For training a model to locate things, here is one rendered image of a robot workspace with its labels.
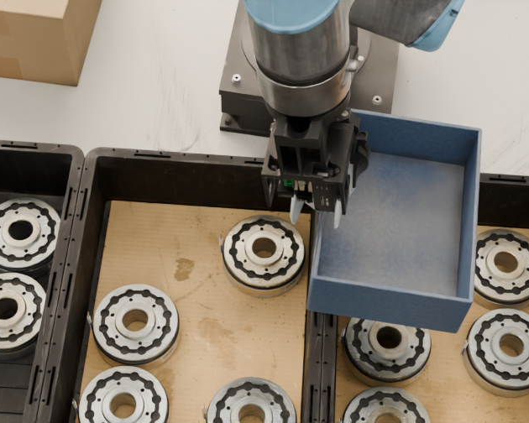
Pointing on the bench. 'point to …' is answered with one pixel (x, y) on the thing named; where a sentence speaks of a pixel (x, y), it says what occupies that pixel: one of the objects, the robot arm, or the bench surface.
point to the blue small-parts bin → (404, 228)
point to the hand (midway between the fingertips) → (325, 196)
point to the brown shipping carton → (37, 39)
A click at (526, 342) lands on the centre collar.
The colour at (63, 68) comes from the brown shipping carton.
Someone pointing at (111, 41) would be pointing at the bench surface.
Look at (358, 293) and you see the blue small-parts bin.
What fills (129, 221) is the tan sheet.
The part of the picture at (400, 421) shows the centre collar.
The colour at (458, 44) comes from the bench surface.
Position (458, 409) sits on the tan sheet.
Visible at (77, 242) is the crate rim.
